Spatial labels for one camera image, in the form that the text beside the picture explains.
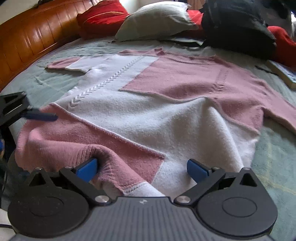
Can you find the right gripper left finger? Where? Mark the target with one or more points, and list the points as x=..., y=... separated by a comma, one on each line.
x=55, y=203

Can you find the black backpack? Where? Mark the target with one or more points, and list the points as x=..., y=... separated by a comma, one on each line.
x=237, y=26

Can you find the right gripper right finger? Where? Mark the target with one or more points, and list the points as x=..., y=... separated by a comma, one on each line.
x=228, y=203

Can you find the wooden headboard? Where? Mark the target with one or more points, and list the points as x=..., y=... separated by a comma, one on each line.
x=36, y=32

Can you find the red quilt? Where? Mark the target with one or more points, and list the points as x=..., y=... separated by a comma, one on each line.
x=102, y=20
x=285, y=45

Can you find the red quilt right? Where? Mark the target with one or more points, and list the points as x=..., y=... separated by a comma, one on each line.
x=285, y=45

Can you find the grey green pillow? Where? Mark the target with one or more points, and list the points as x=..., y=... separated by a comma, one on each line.
x=156, y=20

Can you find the pink and white sweater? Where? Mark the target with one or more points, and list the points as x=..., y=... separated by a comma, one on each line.
x=143, y=114

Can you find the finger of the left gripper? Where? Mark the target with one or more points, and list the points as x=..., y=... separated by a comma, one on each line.
x=36, y=114

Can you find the blue white book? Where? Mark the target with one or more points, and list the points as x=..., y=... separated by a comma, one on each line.
x=286, y=74

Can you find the red quilt left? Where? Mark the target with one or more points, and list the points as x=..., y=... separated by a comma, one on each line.
x=102, y=20

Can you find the green plaid bed blanket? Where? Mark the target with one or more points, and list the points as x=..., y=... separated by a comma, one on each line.
x=274, y=159

